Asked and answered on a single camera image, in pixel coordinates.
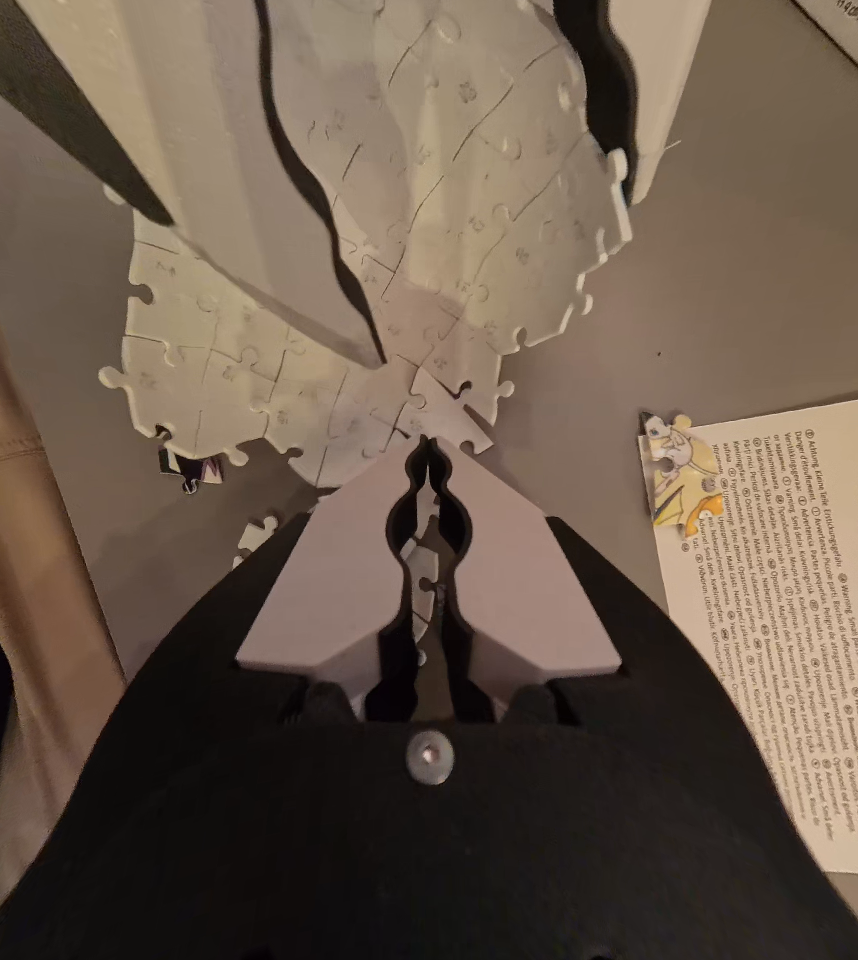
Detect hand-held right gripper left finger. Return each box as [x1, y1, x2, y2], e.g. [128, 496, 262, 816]
[235, 437, 430, 723]

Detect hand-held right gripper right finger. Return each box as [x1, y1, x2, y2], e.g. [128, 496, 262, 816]
[431, 438, 623, 723]

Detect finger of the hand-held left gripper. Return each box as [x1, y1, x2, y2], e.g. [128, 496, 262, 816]
[552, 0, 700, 205]
[12, 0, 390, 370]

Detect partly built puzzle ball shell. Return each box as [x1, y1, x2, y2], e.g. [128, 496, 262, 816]
[99, 0, 636, 489]

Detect black red puzzle piece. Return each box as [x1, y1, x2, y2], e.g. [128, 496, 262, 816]
[157, 442, 227, 496]

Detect yellow cream joined puzzle pieces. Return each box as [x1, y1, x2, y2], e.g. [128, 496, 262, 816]
[639, 411, 726, 534]

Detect puzzle instruction leaflet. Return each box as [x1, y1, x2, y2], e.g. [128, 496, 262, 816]
[639, 390, 858, 879]

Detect person's beige trousers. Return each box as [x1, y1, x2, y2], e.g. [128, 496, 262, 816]
[0, 187, 126, 939]

